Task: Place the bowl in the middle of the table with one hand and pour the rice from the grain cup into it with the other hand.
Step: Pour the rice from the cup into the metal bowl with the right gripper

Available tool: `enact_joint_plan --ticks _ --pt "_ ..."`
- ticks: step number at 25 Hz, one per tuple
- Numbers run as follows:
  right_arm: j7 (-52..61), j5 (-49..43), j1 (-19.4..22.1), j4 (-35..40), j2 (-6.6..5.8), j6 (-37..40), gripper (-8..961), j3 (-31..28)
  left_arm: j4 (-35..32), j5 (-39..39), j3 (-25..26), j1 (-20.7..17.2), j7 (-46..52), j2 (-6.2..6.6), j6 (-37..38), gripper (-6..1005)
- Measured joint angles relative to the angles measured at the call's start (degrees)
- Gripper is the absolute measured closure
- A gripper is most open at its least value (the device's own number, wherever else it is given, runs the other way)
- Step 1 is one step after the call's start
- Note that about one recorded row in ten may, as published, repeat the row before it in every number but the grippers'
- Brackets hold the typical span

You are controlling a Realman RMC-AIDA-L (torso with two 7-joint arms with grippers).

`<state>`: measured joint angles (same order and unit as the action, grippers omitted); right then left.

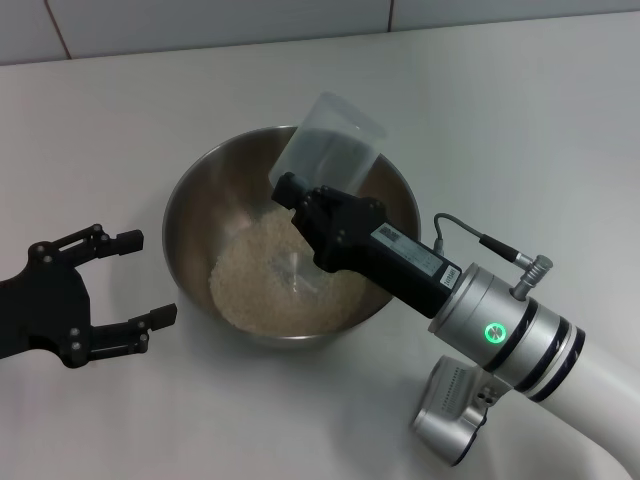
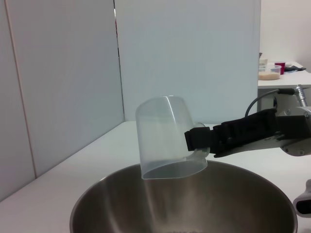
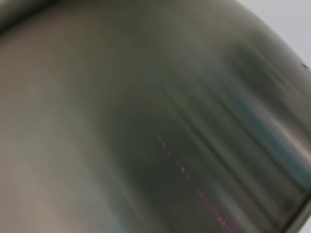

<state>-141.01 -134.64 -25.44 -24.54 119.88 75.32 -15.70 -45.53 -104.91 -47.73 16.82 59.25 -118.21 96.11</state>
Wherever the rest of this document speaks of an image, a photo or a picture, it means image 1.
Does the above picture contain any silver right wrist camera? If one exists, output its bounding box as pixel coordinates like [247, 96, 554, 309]
[410, 354, 501, 469]

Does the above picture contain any stainless steel mixing bowl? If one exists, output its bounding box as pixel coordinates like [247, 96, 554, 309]
[161, 124, 422, 351]

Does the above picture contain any clear plastic measuring cup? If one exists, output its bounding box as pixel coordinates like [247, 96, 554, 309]
[267, 90, 389, 199]

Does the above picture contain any right arm connector cable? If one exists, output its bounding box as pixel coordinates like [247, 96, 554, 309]
[432, 213, 555, 301]

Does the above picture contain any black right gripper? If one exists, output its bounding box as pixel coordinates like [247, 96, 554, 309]
[272, 172, 464, 320]

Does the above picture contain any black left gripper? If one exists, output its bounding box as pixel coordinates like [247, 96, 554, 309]
[0, 224, 179, 370]

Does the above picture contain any white rice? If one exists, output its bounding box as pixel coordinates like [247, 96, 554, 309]
[208, 207, 371, 336]

